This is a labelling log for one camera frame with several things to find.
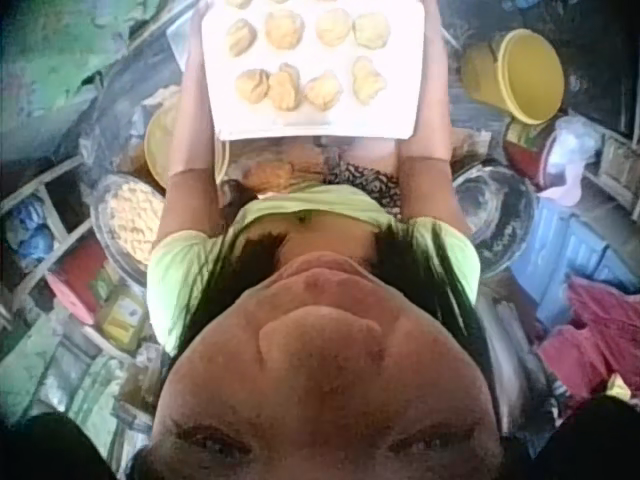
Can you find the person's left hand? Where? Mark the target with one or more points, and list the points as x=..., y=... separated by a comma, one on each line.
x=201, y=7

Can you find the white rectangular tray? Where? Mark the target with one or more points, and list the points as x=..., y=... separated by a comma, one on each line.
x=320, y=112

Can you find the group of pale dough pieces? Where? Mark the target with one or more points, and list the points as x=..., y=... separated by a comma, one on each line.
x=285, y=30

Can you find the green tarp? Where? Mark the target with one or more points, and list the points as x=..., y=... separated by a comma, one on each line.
x=55, y=70

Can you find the bowl of yellow dough bits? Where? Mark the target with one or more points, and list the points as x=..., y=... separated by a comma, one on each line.
x=131, y=220

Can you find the person's legs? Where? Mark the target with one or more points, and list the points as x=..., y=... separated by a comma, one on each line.
x=360, y=177

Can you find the wooden shelf with goods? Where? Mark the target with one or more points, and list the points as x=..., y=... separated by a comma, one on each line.
x=75, y=270

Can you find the yellow plastic bucket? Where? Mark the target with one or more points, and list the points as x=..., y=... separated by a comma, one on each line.
x=530, y=75

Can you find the red plastic container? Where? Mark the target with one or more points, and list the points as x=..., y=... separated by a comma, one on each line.
x=522, y=150

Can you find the grey metal bowl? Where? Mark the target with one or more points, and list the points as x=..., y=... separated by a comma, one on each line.
x=500, y=215

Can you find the white plastic bag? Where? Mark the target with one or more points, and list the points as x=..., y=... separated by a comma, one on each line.
x=572, y=150

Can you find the blue plastic crate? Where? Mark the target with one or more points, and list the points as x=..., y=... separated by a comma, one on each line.
x=565, y=255

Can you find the wooden rack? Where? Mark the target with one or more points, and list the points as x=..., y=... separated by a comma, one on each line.
x=617, y=170

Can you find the pink cloth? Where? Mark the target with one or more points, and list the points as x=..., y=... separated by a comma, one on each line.
x=595, y=330

